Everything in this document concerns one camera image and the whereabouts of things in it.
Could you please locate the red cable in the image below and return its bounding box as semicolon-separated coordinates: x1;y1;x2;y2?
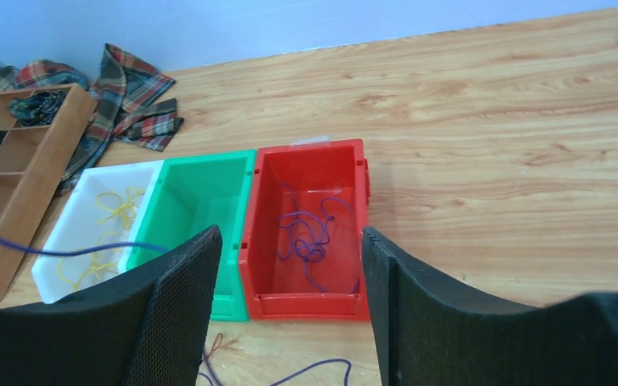
202;332;226;360

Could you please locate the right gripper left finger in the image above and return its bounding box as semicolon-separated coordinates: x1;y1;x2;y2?
0;225;222;385

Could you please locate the red plastic bin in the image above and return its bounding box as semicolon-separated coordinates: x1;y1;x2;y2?
239;138;370;321

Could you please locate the green plastic bin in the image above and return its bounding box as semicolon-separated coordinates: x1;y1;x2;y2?
132;150;257;322

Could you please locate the wooden compartment tray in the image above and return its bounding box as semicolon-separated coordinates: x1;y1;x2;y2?
0;84;97;301

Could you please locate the yellow cable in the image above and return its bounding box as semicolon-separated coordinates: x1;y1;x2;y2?
56;186;147;291

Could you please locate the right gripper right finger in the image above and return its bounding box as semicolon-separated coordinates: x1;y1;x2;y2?
362;227;618;385

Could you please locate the white plastic bin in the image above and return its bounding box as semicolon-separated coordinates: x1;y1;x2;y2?
31;161;163;304

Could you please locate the plaid cloth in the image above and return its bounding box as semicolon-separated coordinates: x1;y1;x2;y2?
0;43;183;192

